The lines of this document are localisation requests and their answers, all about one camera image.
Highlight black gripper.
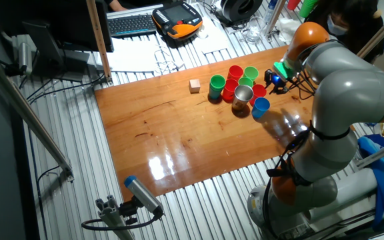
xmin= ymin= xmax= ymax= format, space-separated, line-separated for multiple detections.
xmin=264 ymin=69 xmax=289 ymax=96

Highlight red plastic cup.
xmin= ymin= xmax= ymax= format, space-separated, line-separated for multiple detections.
xmin=222 ymin=78 xmax=239 ymax=103
xmin=249 ymin=83 xmax=267 ymax=107
xmin=227 ymin=65 xmax=245 ymax=82

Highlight green plastic cup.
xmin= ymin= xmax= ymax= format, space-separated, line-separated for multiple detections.
xmin=243 ymin=65 xmax=260 ymax=82
xmin=209 ymin=74 xmax=227 ymax=90
xmin=238 ymin=76 xmax=255 ymax=89

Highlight green cup stack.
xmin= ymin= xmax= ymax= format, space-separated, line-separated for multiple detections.
xmin=299 ymin=0 xmax=319 ymax=19

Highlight stainless steel cup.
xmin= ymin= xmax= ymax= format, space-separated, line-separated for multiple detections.
xmin=231 ymin=84 xmax=255 ymax=112

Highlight clear drinking glass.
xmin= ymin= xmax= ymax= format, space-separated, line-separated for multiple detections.
xmin=243 ymin=15 xmax=267 ymax=45

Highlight white crumpled tissue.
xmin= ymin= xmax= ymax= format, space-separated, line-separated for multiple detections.
xmin=274 ymin=17 xmax=301 ymax=44

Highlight clear plastic bottle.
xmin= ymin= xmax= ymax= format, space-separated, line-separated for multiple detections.
xmin=263 ymin=0 xmax=279 ymax=24

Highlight light wooden cube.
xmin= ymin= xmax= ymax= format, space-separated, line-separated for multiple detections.
xmin=188 ymin=79 xmax=201 ymax=94

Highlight white blank paper sheet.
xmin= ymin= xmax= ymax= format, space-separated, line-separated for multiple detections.
xmin=191 ymin=13 xmax=238 ymax=51

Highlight black filament spool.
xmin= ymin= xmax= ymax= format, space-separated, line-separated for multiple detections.
xmin=220 ymin=0 xmax=263 ymax=23

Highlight masked person with dark hair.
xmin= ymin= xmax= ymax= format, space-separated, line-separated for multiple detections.
xmin=307 ymin=0 xmax=384 ymax=64

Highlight orange and black teach pendant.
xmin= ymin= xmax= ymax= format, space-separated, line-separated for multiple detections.
xmin=151 ymin=1 xmax=204 ymax=41

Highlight varnished wooden board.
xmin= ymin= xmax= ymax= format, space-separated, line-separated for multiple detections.
xmin=93 ymin=45 xmax=316 ymax=203

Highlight aluminium profile bar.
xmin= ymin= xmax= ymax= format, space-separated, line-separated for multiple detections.
xmin=352 ymin=137 xmax=384 ymax=169

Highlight white roll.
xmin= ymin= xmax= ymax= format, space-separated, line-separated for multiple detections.
xmin=307 ymin=167 xmax=379 ymax=221

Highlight white printed paper sheet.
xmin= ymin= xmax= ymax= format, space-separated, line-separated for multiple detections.
xmin=105 ymin=35 xmax=188 ymax=78

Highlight black computer keyboard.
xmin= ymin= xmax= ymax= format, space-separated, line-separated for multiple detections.
xmin=106 ymin=4 xmax=164 ymax=38

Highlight person in dark sleeve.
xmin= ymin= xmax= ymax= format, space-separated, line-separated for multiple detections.
xmin=107 ymin=0 xmax=128 ymax=13

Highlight black computer monitor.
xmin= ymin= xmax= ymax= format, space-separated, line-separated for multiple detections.
xmin=0 ymin=0 xmax=115 ymax=83

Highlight silver cylinder device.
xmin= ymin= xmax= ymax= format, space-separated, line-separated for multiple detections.
xmin=17 ymin=41 xmax=34 ymax=76

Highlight aluminium frame post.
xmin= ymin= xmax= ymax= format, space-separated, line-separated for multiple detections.
xmin=265 ymin=0 xmax=287 ymax=38

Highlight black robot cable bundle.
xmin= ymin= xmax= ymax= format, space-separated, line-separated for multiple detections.
xmin=261 ymin=39 xmax=317 ymax=239

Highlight white charger with cable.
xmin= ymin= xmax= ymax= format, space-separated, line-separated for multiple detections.
xmin=152 ymin=42 xmax=187 ymax=76

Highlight wooden frame beam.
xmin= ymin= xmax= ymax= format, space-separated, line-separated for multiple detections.
xmin=357 ymin=2 xmax=384 ymax=59

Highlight silver camera with blue end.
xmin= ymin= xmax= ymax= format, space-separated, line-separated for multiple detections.
xmin=123 ymin=175 xmax=165 ymax=217

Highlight wooden frame post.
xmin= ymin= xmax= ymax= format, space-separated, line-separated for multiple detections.
xmin=85 ymin=0 xmax=114 ymax=85

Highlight aluminium profile camera stand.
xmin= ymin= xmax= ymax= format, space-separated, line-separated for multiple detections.
xmin=95 ymin=195 xmax=136 ymax=240

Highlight black table cables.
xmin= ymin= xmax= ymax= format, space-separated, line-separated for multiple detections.
xmin=18 ymin=71 xmax=107 ymax=105

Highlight black camera cable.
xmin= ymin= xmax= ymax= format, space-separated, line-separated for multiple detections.
xmin=81 ymin=213 xmax=162 ymax=232

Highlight aluminium frame strut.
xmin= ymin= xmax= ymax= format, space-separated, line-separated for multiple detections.
xmin=0 ymin=46 xmax=75 ymax=183

